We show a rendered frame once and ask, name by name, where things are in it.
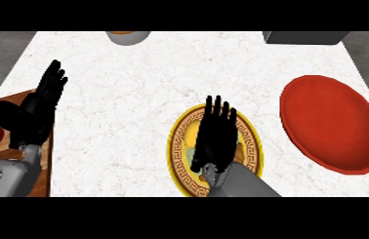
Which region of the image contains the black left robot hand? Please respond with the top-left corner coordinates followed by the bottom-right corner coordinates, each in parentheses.
top-left (0, 59), bottom-right (70, 150)

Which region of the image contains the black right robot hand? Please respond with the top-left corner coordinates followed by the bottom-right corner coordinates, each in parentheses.
top-left (189, 95), bottom-right (239, 175)

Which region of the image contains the yellow patterned plate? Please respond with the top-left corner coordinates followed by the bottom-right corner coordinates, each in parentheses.
top-left (166, 103), bottom-right (266, 198)

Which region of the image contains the red bowl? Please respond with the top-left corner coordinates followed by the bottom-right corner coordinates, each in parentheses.
top-left (278, 74), bottom-right (369, 176)

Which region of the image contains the brown wooden cutting board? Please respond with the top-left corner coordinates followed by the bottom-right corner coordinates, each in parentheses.
top-left (0, 88), bottom-right (53, 198)

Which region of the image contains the grey pot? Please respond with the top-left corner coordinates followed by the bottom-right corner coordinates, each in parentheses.
top-left (105, 30), bottom-right (154, 47)

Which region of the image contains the dark grey appliance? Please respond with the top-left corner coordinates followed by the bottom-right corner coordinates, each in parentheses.
top-left (261, 30), bottom-right (352, 46)

